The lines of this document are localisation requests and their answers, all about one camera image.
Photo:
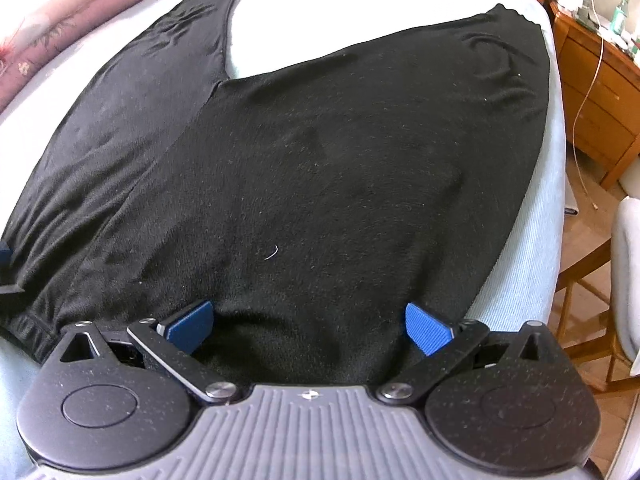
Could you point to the blue floral bed sheet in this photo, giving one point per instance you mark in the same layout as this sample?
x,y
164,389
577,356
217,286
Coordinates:
x,y
525,270

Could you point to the white chair cushion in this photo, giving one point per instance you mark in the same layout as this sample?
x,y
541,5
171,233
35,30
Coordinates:
x,y
629,285

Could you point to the green bottle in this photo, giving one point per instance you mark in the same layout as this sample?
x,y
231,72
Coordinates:
x,y
620,12

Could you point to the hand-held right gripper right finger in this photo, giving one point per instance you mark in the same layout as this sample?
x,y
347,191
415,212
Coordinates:
x,y
427,331

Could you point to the wooden nightstand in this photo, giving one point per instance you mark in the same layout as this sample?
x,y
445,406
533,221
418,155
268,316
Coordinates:
x,y
600,105

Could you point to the black pants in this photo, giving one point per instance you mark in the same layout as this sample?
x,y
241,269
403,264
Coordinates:
x,y
325,160

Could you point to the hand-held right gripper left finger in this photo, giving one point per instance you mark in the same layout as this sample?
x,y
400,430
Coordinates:
x,y
187,328

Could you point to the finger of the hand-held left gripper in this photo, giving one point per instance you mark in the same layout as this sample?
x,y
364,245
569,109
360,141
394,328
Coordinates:
x,y
5,254
11,290

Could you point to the wooden chair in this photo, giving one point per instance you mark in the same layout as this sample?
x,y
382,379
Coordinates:
x,y
590,280

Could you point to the pink floral quilt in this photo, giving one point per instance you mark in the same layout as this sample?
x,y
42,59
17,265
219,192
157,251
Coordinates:
x,y
60,15

